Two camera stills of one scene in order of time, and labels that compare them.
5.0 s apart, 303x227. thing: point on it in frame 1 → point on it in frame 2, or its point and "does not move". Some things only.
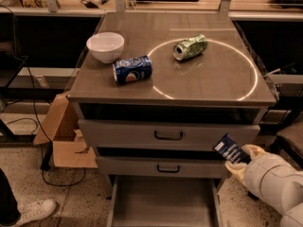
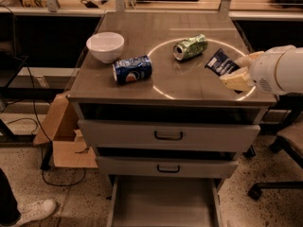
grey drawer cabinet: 153,93 does not move
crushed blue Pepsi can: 133,70 does not move
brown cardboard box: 69,149 does not move
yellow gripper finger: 253,150 → 247,60
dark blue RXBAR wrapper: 230,148 → 222,64
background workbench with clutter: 241,2 does not move
